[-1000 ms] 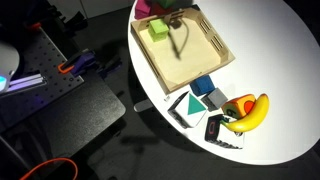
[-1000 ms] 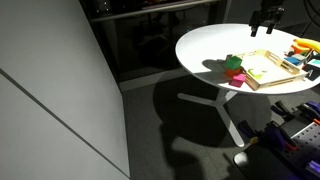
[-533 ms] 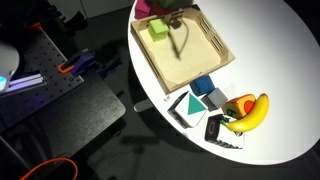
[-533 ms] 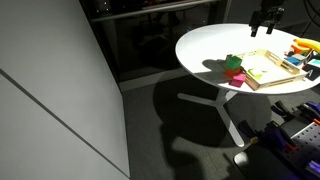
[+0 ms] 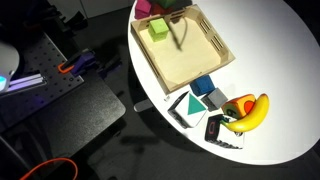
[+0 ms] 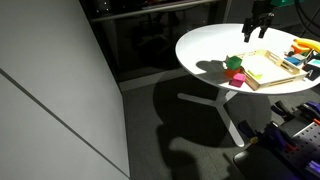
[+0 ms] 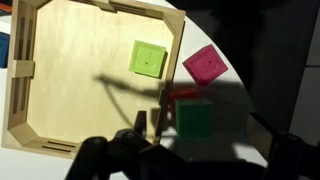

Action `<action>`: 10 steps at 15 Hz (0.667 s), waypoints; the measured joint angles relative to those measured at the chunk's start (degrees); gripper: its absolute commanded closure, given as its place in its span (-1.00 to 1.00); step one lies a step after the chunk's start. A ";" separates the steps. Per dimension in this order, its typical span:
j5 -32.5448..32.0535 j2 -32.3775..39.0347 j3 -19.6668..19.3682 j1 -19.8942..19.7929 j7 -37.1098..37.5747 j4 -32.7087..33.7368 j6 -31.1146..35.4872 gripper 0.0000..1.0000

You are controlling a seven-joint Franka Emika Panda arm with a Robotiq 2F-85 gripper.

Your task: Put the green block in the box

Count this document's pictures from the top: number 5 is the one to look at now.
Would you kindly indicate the orange foam block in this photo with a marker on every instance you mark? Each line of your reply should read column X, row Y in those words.
column 158, row 9

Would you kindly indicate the perforated metal breadboard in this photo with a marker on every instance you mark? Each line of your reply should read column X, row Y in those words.
column 50, row 60

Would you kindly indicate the black platform plate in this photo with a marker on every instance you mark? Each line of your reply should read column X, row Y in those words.
column 76, row 116

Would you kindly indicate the purple spring clamp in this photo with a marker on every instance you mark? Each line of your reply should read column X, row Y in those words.
column 83, row 61

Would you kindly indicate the wooden tray box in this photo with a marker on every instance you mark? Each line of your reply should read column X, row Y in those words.
column 193, row 60

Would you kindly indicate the orange yellow number cube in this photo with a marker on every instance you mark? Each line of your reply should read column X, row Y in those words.
column 237, row 105

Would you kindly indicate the white cube teal triangle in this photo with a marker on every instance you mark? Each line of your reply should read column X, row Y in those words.
column 191, row 110

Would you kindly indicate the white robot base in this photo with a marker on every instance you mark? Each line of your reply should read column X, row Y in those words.
column 6, row 60

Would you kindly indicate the black spring clamp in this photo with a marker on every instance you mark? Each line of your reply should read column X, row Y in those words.
column 111, row 63

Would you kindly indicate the aluminium rail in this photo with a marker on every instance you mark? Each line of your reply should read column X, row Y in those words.
column 26, row 81

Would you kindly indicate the grey foam block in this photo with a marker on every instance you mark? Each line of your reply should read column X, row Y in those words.
column 216, row 99

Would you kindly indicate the yellow banana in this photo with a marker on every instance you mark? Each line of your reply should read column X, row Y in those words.
column 255, row 116

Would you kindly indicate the light green foam block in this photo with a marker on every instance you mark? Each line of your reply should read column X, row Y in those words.
column 158, row 30

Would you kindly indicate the blue foam block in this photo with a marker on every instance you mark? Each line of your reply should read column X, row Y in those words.
column 202, row 85

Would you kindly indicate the magenta foam block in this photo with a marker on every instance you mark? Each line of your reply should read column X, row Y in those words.
column 143, row 8

